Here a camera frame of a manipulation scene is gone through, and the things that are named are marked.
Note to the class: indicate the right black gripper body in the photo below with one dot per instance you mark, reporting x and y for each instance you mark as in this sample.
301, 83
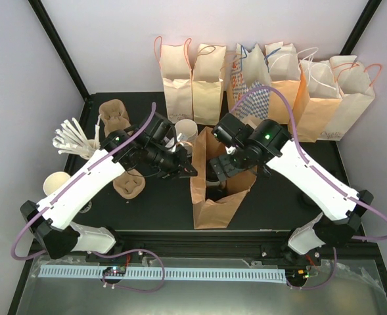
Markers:
241, 163

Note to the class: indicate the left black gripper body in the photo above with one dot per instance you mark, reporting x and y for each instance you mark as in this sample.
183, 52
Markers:
168, 165

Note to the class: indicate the brown kraft paper bag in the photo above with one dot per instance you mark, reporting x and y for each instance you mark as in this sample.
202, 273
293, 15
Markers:
215, 201

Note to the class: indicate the black cup lid stack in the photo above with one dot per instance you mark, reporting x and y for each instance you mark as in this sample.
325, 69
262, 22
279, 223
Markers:
305, 200

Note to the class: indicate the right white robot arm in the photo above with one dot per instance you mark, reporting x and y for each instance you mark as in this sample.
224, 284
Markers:
271, 147

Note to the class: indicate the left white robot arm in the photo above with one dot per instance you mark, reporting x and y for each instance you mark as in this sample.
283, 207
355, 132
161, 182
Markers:
50, 220

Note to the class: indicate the white paper cup stack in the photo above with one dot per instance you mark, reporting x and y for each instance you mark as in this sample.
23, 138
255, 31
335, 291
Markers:
187, 132

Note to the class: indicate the stacked pulp cup carriers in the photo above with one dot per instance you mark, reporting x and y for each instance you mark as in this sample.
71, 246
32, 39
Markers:
114, 116

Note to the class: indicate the cream paper bag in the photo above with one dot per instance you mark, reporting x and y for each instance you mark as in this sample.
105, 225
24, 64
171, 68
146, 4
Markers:
208, 83

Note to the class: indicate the blue patterned paper bag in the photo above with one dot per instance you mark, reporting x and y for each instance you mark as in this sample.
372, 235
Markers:
248, 72

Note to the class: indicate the cup of white stirrers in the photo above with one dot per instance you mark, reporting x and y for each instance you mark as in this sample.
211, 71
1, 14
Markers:
71, 139

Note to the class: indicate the tilted paper cup stack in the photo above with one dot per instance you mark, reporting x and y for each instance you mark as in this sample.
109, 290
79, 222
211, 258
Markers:
54, 181

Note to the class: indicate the orange white paper bag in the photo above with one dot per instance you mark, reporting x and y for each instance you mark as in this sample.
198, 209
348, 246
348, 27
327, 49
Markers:
285, 76

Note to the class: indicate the white cream logo bag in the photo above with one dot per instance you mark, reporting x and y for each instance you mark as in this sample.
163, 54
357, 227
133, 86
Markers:
356, 83

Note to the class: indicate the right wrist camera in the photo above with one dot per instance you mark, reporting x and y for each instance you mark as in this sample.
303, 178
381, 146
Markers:
232, 132

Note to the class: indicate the white slotted cable duct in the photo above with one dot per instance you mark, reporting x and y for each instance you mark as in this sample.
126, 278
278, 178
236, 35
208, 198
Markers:
167, 273

